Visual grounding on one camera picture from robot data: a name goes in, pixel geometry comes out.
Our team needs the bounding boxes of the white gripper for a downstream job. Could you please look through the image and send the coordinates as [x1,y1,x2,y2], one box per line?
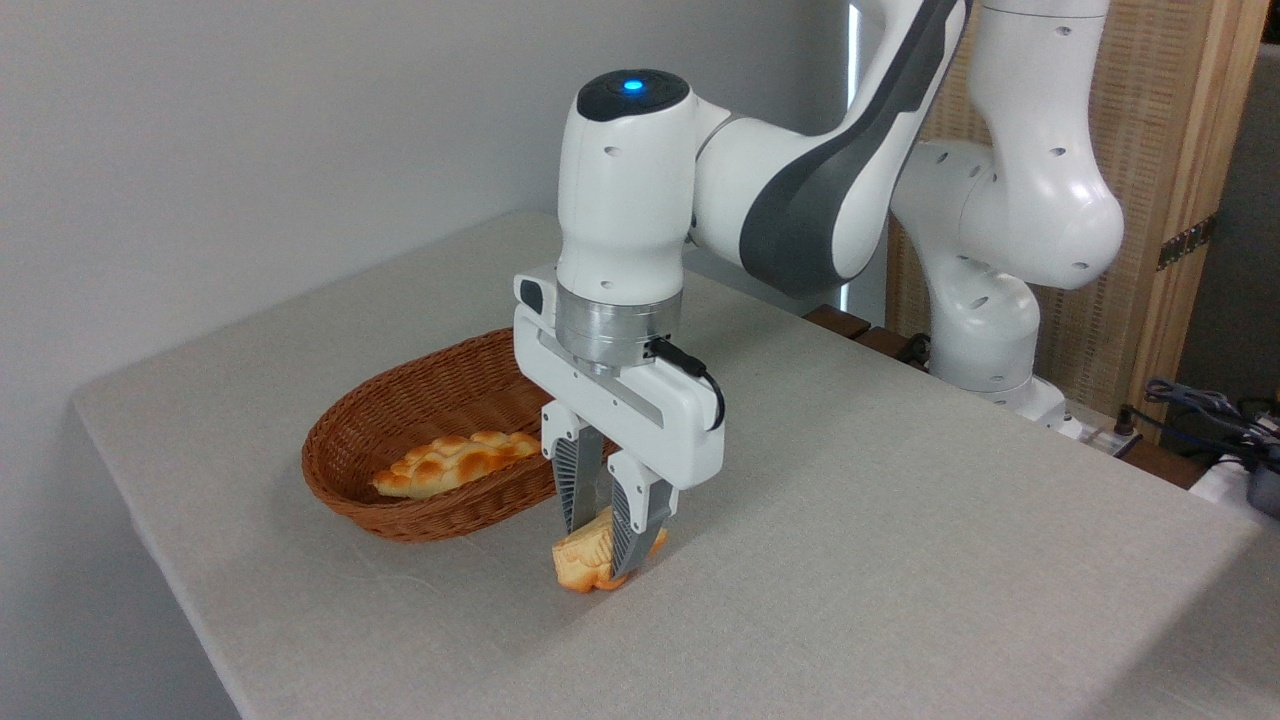
[513,268,727,579]

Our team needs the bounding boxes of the round golden bread bun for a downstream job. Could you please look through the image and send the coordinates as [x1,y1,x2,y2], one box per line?
[552,505,669,594]

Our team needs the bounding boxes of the braided golden bread loaf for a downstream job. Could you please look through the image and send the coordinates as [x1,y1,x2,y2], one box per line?
[372,431,543,501]

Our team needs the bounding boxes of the brown wicker oval basket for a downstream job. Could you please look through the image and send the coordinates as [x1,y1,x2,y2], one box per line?
[302,328,621,544]

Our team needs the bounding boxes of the dark brown wooden slats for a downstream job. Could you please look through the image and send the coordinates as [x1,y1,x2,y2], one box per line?
[805,305,933,373]

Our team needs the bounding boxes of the grey tablecloth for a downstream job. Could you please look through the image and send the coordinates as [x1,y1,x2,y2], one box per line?
[72,210,1280,720]

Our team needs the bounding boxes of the brass hinge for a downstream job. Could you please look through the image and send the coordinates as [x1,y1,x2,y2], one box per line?
[1157,213,1218,271]

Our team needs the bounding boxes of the dark grey device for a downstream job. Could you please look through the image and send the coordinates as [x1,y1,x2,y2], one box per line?
[1245,458,1280,519]

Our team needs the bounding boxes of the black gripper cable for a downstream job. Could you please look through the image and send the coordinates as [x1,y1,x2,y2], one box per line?
[645,338,726,433]

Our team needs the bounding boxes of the black cable bundle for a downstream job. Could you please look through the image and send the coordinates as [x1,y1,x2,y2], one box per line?
[1115,378,1280,463]

